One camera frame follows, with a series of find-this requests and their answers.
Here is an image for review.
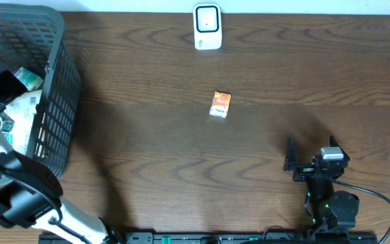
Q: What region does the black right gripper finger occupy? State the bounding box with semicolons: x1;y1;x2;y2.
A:
329;136;341;148
283;139;298;171

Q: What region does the orange snack packet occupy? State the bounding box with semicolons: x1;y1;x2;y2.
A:
209;91;232;119

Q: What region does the small teal packet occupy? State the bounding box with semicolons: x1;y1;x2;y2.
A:
14;67;44;92

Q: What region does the large white snack bag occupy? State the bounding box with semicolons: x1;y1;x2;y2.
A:
2;89;42;155

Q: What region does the dark green round-label packet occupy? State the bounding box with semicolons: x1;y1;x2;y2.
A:
0;112;15;134

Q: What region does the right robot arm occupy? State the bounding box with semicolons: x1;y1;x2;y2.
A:
283;136;360;236

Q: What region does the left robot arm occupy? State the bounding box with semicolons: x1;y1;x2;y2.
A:
0;129;121;243

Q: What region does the grey plastic basket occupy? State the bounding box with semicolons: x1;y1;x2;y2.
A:
0;3;81;178

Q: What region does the black right camera cable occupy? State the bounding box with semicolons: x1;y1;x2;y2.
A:
330;178;390;244

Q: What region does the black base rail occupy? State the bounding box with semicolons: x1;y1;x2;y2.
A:
39;231;378;244

